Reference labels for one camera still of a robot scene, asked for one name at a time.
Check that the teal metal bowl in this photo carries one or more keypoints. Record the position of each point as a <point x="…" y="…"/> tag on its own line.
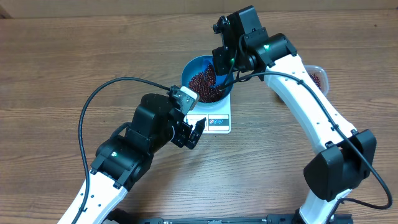
<point x="193" y="67"/>

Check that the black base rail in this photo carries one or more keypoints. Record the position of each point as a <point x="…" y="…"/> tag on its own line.
<point x="121" y="217"/>

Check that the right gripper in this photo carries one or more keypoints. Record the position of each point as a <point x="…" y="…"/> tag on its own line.
<point x="221" y="60"/>

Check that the clear plastic container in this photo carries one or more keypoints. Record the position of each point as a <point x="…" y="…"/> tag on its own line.
<point x="322" y="75"/>

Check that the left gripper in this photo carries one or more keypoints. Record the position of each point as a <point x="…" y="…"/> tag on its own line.
<point x="182" y="138"/>

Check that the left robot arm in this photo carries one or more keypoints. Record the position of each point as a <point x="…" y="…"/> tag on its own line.
<point x="128" y="154"/>

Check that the blue plastic scoop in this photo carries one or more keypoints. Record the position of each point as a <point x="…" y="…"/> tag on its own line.
<point x="219" y="79"/>

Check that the white kitchen scale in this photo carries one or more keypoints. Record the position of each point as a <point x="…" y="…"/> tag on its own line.
<point x="217" y="115"/>

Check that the red beans in bowl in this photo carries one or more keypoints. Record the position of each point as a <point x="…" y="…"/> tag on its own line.
<point x="204" y="83"/>

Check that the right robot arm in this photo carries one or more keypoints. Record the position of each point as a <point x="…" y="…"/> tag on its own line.
<point x="343" y="155"/>

